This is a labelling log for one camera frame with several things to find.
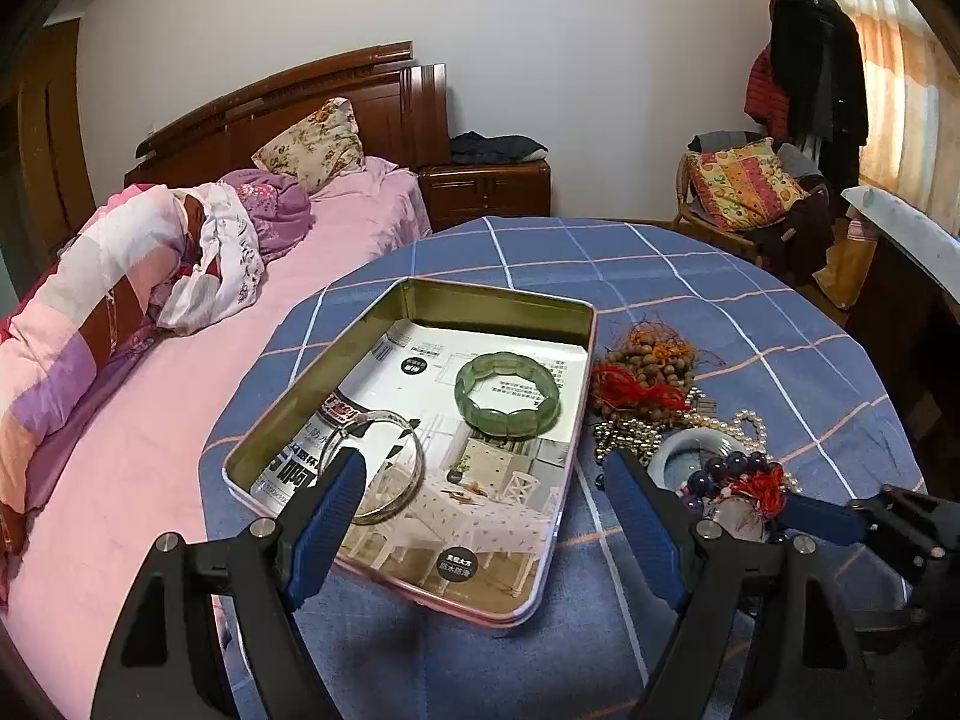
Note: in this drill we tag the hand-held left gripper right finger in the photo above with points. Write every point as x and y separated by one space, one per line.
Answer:
637 502

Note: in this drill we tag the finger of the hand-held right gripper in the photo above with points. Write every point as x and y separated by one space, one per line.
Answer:
821 517

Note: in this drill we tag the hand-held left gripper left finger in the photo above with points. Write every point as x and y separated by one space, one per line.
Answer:
330 510

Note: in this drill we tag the white jade bangle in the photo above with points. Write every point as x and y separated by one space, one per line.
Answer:
675 446

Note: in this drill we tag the clear glass bangle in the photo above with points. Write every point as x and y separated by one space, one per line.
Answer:
418 465

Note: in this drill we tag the rectangular metal tin tray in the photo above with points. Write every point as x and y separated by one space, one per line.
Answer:
300 405

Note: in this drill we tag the printed paper leaflet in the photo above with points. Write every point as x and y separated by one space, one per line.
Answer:
480 510

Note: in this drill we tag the bed with pink sheet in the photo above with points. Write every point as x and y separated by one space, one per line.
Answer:
187 427

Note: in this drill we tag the dark wooden desk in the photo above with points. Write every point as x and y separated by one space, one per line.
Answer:
900 330

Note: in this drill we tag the blue plaid tablecloth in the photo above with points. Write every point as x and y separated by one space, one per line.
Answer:
675 277

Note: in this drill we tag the yellow bag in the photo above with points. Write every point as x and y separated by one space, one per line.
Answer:
847 270

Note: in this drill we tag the white printed cloth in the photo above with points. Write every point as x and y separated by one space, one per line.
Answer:
217 262

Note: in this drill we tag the dark brown garment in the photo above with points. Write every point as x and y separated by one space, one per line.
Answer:
802 232

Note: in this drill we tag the rattan chair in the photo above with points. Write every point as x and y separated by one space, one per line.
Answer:
686 217

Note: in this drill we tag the purple blanket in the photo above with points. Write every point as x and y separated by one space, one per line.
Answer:
277 210

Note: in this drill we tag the white board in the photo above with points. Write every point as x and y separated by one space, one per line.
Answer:
907 221

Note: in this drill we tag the pink patchwork quilt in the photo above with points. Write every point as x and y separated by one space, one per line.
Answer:
67 330

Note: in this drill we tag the colourful patterned cushion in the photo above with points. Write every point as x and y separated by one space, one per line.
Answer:
742 184

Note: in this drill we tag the wooden nightstand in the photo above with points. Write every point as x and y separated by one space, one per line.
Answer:
487 195

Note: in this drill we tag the floral pillow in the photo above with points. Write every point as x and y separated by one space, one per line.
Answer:
307 142

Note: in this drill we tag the grey folded clothes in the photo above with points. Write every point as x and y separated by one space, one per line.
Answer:
724 141

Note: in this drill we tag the dark folded clothes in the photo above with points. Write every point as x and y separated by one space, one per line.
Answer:
495 146

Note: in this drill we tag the wooden bed headboard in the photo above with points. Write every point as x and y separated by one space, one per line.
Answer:
300 97

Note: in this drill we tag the red hanging jacket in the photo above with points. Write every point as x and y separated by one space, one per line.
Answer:
761 97

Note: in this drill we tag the black hanging coat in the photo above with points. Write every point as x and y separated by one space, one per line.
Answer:
825 67

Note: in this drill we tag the beige patterned curtain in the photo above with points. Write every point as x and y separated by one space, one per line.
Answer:
907 75

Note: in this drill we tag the wooden wardrobe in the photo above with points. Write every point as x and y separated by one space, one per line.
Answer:
52 135

